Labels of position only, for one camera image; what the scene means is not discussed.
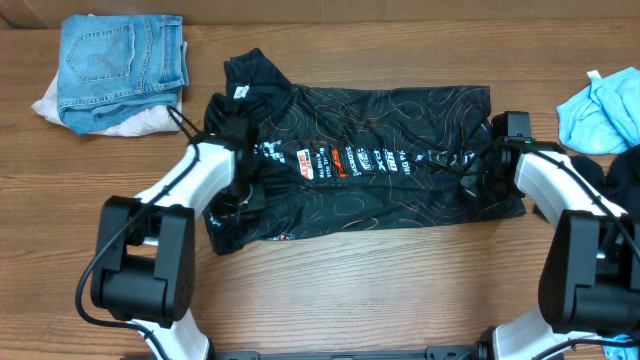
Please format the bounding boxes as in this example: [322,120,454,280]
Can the black orange-patterned cycling jersey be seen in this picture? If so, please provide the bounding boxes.
[204,49,525,255]

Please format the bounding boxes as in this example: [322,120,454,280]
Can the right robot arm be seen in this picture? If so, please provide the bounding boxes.
[425,111,639,359]

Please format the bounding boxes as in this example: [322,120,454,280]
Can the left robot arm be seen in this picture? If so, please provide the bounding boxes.
[78,117,258,359]

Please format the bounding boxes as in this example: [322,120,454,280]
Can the folded white cloth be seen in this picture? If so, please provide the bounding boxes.
[32,29,187,137]

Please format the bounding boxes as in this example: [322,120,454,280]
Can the plain black garment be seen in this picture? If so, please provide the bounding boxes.
[570,145,639,217]

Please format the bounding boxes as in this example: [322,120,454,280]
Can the light blue t-shirt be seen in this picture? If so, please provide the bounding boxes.
[556,67,639,155]

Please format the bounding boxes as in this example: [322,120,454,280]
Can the folded blue denim jeans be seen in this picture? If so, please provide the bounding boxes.
[57,14,189,135]

